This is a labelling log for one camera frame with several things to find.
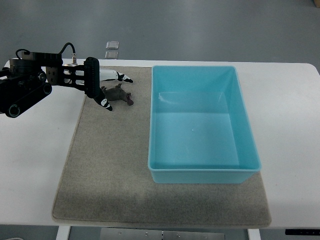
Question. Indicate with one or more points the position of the metal table base plate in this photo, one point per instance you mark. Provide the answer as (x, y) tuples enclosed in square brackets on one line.
[(145, 234)]

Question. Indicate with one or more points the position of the black table control panel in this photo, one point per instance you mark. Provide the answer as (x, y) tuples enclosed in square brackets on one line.
[(302, 232)]

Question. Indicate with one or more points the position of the brown toy hippo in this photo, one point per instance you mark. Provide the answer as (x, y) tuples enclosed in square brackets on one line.
[(117, 93)]

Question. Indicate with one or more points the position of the white right table leg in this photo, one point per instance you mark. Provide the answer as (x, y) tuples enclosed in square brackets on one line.
[(254, 234)]

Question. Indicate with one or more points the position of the white table leg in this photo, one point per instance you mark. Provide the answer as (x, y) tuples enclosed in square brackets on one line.
[(63, 233), (254, 234)]

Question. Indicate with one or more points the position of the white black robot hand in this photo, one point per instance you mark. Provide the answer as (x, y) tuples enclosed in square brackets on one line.
[(109, 75)]

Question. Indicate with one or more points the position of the grey felt mat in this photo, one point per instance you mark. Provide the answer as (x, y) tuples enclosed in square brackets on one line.
[(106, 181)]

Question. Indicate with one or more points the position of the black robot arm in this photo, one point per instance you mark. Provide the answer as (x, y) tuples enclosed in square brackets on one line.
[(31, 76)]

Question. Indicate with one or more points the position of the white left table leg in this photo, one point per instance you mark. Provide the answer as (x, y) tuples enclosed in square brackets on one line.
[(63, 233)]

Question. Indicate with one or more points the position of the blue plastic box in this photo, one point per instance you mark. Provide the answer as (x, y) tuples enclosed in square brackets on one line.
[(199, 127)]

